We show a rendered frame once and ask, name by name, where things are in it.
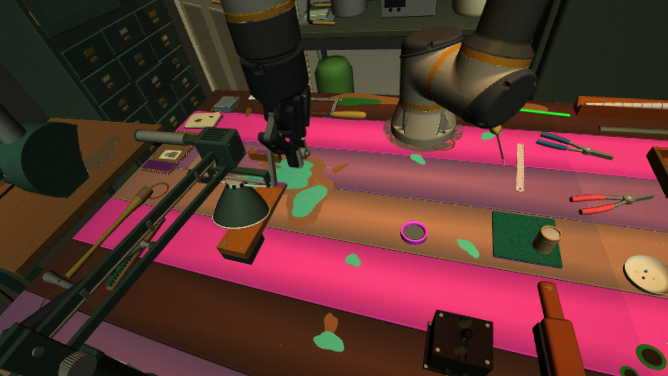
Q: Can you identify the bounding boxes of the tan wooden mallet stick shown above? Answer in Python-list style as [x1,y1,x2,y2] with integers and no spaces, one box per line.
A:
[64,185,155,280]

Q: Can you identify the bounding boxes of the dark green square mat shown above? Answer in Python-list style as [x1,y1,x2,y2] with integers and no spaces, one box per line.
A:
[491,210,564,269]

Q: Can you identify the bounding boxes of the blue handled pliers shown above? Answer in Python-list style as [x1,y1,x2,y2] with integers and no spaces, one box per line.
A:
[535,131,615,161]

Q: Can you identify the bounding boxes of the white cylinder jar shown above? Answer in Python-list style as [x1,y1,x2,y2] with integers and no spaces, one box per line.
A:
[330,0,369,19]

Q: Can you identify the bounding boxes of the grey control box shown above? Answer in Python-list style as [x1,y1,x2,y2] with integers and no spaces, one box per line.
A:
[381,0,437,19]

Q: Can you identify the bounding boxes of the brown side table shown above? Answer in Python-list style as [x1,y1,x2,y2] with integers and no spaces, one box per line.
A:
[0,116,164,279]

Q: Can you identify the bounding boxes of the olive grey rod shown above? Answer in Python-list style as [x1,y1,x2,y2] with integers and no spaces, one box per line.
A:
[598,125,668,136]

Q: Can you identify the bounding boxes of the thin brown wire ring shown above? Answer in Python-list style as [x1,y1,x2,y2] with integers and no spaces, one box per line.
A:
[148,181,171,203]

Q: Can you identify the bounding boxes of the dark brown cradle block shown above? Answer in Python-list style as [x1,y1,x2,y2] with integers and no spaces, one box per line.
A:
[422,309,495,376]

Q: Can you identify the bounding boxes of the yellow handled saw frame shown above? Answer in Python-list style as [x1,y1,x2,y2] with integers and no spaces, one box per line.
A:
[311,95,368,121]

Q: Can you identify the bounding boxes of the dark green lamp shade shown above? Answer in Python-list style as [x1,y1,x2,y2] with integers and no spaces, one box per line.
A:
[211,181,272,231]

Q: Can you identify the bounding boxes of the brown wooden ring clamp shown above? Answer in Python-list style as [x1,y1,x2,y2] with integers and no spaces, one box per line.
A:
[531,280,589,376]

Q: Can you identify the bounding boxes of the purple round cup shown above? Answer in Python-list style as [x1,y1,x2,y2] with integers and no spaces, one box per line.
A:
[400,219,430,245]

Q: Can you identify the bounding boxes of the grey handled tool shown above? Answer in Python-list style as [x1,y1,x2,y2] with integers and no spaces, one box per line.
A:
[41,270,75,291]

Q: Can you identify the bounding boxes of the green gas cylinder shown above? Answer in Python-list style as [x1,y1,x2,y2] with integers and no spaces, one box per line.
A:
[313,54,356,96]

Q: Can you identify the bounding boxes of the grey small box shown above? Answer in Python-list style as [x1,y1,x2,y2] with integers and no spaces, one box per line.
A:
[212,95,242,113]

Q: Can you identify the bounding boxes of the white round pot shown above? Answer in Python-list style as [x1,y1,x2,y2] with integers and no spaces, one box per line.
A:
[451,0,490,17]

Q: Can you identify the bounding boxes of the white round dish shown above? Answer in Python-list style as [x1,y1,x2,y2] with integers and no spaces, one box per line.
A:
[622,253,668,296]

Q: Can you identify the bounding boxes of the dark green drawer cabinet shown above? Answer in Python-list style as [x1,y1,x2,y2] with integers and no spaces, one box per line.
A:
[0,0,208,133]

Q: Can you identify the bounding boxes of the purple fringed pad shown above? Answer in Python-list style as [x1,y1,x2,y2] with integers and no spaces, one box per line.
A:
[139,145,201,177]

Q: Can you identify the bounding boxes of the brown long wooden box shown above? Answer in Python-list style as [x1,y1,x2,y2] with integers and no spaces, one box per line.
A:
[574,95,668,118]

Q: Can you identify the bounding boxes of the tan square card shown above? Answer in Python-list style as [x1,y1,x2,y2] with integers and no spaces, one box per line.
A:
[182,111,224,130]

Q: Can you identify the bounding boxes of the cream wooden ruler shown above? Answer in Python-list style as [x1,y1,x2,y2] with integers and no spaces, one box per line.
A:
[514,142,526,193]

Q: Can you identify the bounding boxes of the orange wooden bench pin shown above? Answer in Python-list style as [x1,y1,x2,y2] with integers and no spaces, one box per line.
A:
[215,184,289,265]

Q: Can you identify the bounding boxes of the large dark green cylinder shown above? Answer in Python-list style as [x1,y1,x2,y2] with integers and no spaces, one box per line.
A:
[0,103,91,200]

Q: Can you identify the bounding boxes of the green bristled brush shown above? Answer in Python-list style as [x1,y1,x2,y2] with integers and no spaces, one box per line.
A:
[106,238,159,291]

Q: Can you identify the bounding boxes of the brown wooden tray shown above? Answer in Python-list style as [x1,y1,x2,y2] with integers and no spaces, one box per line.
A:
[645,145,668,199]

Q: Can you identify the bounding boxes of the grey lamp handle rod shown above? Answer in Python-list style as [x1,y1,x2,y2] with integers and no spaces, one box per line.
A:
[133,128,201,148]

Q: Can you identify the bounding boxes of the green flat file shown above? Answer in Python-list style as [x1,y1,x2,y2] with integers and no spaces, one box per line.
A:
[337,96,383,107]

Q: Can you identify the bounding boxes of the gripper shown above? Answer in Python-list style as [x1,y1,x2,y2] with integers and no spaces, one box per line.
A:
[257,85,313,188]

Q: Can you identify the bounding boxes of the yellow handled awl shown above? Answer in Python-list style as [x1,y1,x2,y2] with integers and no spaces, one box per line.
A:
[489,124,507,165]

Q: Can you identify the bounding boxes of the bright green rod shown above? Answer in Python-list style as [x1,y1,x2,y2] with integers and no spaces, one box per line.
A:
[518,107,572,119]

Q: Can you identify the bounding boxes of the grey knurled lamp knob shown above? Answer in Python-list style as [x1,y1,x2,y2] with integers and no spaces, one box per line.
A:
[57,349,99,376]

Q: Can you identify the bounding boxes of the red handled pliers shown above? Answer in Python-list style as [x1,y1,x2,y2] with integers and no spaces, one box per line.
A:
[568,193,656,216]

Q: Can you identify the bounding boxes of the green ringed brown disc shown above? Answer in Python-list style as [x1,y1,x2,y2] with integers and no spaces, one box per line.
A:
[634,342,668,373]

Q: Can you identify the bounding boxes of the tan cylindrical loupe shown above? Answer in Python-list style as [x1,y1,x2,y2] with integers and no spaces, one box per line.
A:
[531,224,564,256]

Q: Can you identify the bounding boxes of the brown round base plate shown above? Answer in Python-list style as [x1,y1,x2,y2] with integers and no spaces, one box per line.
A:
[383,116,465,154]

